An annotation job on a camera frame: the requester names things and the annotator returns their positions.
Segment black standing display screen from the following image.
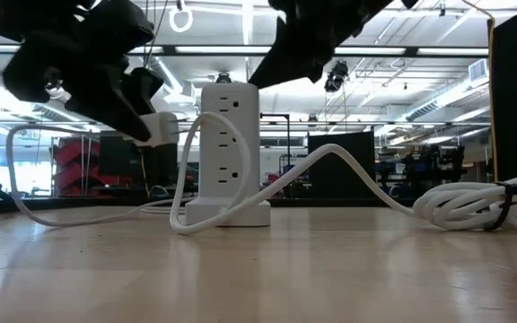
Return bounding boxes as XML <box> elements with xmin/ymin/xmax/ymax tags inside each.
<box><xmin>99</xmin><ymin>132</ymin><xmax>180</xmax><ymax>189</ymax></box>

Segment thin black stand frame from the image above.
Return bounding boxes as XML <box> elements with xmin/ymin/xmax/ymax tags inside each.
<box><xmin>260</xmin><ymin>112</ymin><xmax>293</xmax><ymax>199</ymax></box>

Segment white power strip tower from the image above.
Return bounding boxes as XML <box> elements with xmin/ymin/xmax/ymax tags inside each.
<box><xmin>184</xmin><ymin>82</ymin><xmax>272</xmax><ymax>228</ymax></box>

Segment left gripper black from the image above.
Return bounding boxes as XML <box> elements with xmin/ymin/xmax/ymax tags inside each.
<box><xmin>0</xmin><ymin>0</ymin><xmax>166</xmax><ymax>144</ymax></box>

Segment black beam with light strips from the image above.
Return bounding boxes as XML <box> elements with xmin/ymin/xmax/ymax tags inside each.
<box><xmin>0</xmin><ymin>43</ymin><xmax>489</xmax><ymax>57</ymax></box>

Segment black background robot rig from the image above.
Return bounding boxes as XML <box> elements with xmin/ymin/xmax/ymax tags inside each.
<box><xmin>374</xmin><ymin>143</ymin><xmax>466</xmax><ymax>201</ymax></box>

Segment double black ceiling spotlight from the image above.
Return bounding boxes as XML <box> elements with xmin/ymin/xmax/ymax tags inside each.
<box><xmin>324</xmin><ymin>59</ymin><xmax>349</xmax><ymax>94</ymax></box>

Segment white ceiling air duct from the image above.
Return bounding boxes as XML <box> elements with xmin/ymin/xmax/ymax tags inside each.
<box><xmin>150</xmin><ymin>56</ymin><xmax>197</xmax><ymax>107</ymax></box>

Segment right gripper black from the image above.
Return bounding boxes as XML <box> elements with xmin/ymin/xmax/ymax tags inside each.
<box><xmin>248</xmin><ymin>0</ymin><xmax>397</xmax><ymax>90</ymax></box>

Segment white hanging ring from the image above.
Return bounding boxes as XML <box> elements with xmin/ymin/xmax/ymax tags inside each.
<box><xmin>168</xmin><ymin>4</ymin><xmax>195</xmax><ymax>35</ymax></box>

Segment black square panel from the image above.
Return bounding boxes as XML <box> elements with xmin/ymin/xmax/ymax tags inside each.
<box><xmin>307</xmin><ymin>131</ymin><xmax>376</xmax><ymax>201</ymax></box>

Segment red storage rack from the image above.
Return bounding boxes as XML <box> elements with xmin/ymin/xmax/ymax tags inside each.
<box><xmin>51</xmin><ymin>136</ymin><xmax>135</xmax><ymax>196</ymax></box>

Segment thick white power cord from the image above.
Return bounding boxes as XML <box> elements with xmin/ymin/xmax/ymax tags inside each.
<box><xmin>169</xmin><ymin>110</ymin><xmax>517</xmax><ymax>236</ymax></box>

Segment black cable tie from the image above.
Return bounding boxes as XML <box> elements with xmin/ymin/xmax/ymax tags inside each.
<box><xmin>484</xmin><ymin>180</ymin><xmax>517</xmax><ymax>233</ymax></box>

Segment white wall charger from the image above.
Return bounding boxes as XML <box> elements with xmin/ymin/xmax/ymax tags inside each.
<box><xmin>131</xmin><ymin>111</ymin><xmax>188</xmax><ymax>149</ymax></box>

